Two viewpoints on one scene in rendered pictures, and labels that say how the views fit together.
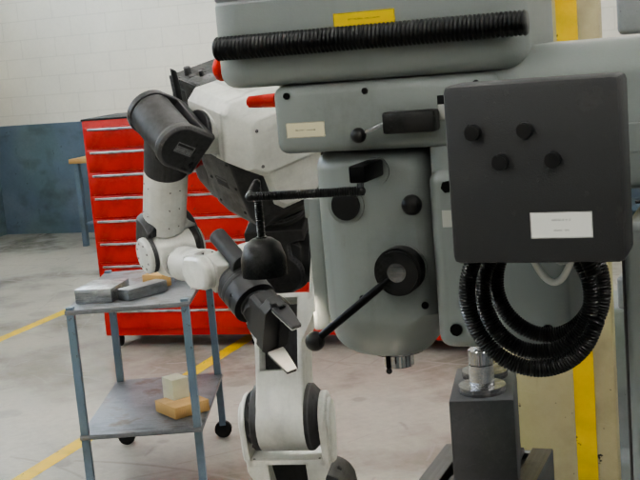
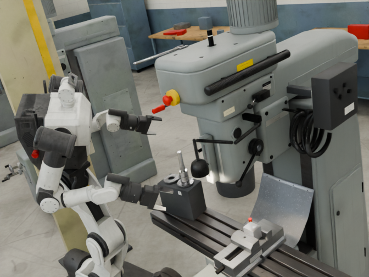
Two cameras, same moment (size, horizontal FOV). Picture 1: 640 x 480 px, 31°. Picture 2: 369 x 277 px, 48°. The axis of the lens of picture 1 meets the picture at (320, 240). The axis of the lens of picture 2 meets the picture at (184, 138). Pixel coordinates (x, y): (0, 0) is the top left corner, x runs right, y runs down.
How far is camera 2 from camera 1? 1.78 m
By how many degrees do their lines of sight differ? 57
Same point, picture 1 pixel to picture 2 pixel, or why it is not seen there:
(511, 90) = (341, 75)
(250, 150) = (88, 136)
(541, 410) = not seen: hidden behind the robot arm
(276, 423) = (114, 241)
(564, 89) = (350, 70)
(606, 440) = not seen: hidden behind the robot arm
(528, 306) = (285, 140)
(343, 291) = (238, 163)
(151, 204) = (54, 179)
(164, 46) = not seen: outside the picture
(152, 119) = (57, 139)
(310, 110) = (229, 104)
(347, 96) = (239, 94)
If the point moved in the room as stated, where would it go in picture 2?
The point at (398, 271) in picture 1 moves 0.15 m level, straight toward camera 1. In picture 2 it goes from (260, 147) to (296, 150)
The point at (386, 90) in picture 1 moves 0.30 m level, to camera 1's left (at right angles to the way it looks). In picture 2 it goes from (249, 87) to (219, 120)
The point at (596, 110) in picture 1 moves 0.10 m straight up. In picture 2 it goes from (354, 73) to (354, 48)
